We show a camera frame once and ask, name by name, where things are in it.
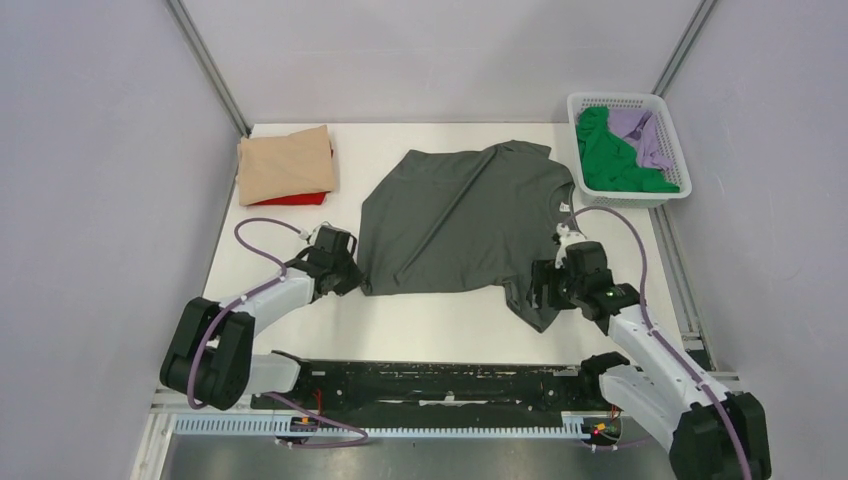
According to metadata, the grey t shirt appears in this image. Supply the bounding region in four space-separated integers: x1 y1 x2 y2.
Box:
357 140 574 333

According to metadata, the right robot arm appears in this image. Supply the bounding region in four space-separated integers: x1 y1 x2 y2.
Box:
528 241 773 479

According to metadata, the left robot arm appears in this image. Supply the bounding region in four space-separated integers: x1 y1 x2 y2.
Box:
159 223 364 410

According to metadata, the red folded t shirt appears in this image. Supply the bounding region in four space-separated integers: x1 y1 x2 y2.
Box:
254 190 331 206

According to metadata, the beige folded t shirt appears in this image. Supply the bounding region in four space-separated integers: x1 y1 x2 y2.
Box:
237 125 338 206

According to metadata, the green t shirt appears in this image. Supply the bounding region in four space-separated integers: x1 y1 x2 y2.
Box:
575 106 680 193

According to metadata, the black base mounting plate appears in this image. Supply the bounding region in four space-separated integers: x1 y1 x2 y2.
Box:
286 360 611 428

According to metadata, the white plastic laundry basket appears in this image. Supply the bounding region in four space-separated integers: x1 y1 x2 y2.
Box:
567 92 692 208

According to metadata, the purple t shirt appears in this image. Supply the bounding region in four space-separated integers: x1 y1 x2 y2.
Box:
608 108 673 171

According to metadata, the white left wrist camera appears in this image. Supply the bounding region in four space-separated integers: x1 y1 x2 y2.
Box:
298 222 330 242

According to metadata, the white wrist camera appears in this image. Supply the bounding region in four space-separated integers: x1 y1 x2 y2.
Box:
298 222 330 242
554 223 586 269

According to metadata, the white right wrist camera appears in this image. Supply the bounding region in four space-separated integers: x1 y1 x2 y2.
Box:
554 223 586 269

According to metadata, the white slotted cable duct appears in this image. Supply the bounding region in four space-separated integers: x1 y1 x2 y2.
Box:
173 414 586 439

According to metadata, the aluminium frame rail left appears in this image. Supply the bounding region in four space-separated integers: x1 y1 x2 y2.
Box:
164 0 252 137

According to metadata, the aluminium frame rail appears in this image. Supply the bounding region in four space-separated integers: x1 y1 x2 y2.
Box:
164 0 252 137
652 0 720 97

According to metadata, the aluminium frame rail right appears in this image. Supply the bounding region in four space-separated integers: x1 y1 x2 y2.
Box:
652 0 720 97

